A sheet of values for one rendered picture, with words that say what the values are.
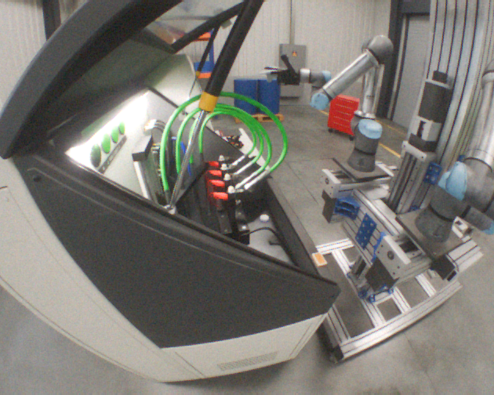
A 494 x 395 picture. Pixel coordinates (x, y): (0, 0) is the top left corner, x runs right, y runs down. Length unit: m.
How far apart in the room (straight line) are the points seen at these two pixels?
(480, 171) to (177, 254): 0.60
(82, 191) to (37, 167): 0.07
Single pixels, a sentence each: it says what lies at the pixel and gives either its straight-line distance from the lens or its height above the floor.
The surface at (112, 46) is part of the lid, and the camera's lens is 0.29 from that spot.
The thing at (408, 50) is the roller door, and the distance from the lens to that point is 8.12.
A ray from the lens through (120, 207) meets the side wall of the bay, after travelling 0.29.
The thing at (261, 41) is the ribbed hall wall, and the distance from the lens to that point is 7.30.
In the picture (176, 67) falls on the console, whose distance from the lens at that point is 0.92.
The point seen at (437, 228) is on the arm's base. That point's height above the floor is 1.09.
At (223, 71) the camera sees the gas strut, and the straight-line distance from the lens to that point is 0.24.
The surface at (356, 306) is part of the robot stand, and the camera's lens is 1.58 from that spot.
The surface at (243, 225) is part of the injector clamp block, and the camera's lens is 0.76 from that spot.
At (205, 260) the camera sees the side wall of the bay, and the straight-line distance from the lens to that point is 0.35.
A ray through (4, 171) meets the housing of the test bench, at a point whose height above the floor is 1.44.
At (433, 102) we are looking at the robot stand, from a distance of 0.95.
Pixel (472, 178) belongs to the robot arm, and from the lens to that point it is 0.54.
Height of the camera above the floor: 1.51
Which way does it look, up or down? 36 degrees down
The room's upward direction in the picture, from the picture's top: 1 degrees counter-clockwise
